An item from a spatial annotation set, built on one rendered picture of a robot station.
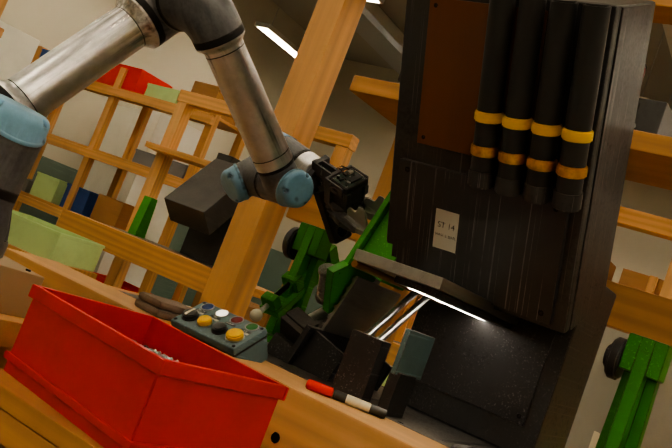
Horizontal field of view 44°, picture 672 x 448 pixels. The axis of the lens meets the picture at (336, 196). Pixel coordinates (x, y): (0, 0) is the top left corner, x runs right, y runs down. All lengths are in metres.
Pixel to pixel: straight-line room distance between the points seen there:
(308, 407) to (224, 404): 0.24
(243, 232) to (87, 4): 8.19
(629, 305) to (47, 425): 1.18
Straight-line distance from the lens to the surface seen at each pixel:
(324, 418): 1.25
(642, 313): 1.82
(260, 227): 2.17
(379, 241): 1.53
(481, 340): 1.58
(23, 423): 1.11
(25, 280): 1.35
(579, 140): 1.25
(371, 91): 1.95
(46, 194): 8.02
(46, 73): 1.52
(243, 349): 1.38
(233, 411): 1.07
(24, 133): 1.35
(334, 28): 2.25
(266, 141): 1.57
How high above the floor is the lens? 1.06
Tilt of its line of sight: 6 degrees up
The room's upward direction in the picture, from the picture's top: 21 degrees clockwise
